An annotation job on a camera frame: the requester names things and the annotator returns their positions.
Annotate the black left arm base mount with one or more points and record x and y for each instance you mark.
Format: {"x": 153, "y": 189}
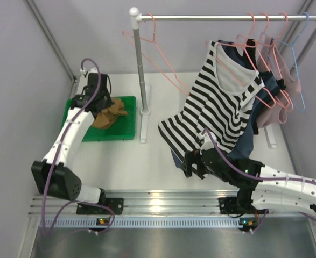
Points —
{"x": 115, "y": 204}

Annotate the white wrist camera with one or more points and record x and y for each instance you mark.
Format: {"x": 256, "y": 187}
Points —
{"x": 204, "y": 139}
{"x": 84, "y": 72}

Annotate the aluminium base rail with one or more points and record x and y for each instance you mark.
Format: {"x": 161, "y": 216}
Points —
{"x": 161, "y": 203}

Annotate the metal clothes rack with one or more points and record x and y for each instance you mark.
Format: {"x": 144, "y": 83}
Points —
{"x": 136, "y": 18}

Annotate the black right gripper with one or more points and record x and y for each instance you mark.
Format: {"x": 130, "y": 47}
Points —
{"x": 187, "y": 165}

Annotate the green plastic tray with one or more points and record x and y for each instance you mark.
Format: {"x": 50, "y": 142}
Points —
{"x": 124, "y": 128}

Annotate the navy blue tank top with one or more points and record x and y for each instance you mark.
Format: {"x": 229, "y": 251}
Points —
{"x": 246, "y": 137}

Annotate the tan tank top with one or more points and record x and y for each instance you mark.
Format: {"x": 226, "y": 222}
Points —
{"x": 108, "y": 116}

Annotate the black white striped tank top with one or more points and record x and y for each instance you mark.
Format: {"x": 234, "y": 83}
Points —
{"x": 214, "y": 107}

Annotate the pink hanger with navy top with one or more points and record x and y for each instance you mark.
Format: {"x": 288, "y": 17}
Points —
{"x": 268, "y": 94}

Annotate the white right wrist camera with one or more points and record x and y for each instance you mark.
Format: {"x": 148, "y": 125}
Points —
{"x": 204, "y": 139}

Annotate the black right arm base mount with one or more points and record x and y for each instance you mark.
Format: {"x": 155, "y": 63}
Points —
{"x": 230, "y": 206}

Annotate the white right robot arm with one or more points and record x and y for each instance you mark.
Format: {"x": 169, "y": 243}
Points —
{"x": 260, "y": 187}

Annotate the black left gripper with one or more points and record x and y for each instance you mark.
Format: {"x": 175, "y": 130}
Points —
{"x": 103, "y": 102}

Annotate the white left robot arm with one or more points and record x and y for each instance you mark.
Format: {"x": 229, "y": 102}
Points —
{"x": 53, "y": 175}

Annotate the dusty pink tank top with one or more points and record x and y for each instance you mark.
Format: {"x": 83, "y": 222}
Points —
{"x": 279, "y": 69}

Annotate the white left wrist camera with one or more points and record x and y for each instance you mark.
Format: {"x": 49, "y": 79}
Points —
{"x": 84, "y": 72}

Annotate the light blue wire hanger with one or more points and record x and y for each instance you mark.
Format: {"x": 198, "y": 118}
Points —
{"x": 293, "y": 88}

